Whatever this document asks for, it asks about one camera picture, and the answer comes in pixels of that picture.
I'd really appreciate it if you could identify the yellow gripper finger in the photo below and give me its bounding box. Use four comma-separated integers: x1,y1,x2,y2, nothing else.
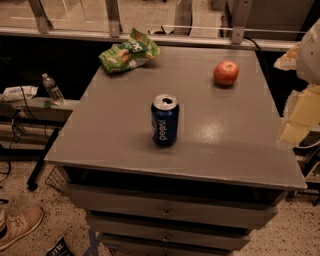
279,85,320,144
274,43,300,71

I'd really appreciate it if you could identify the red apple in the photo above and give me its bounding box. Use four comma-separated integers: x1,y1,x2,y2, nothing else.
213,60,239,86

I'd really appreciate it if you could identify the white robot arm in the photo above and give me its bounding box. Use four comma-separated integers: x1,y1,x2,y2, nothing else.
274,19,320,146

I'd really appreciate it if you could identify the blue pepsi can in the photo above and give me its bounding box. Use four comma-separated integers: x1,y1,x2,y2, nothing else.
151,94,180,147

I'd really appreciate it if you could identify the grey drawer cabinet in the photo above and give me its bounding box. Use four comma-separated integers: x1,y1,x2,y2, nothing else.
46,47,305,256

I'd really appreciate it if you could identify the green chip bag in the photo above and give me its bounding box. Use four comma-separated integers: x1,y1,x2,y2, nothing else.
98,28,161,74

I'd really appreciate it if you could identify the clear plastic water bottle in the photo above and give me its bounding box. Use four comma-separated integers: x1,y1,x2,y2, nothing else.
42,73,65,105

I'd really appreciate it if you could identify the black snack bag on floor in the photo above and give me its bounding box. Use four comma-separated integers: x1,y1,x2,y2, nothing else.
46,237,75,256

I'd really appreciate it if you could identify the tan sneaker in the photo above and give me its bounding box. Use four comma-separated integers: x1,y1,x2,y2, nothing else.
0,206,44,251

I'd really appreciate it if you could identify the black wire basket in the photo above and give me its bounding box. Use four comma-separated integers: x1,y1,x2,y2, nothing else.
45,167,65,195

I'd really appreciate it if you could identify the black cable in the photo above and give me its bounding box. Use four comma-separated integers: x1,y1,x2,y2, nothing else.
0,85,38,184

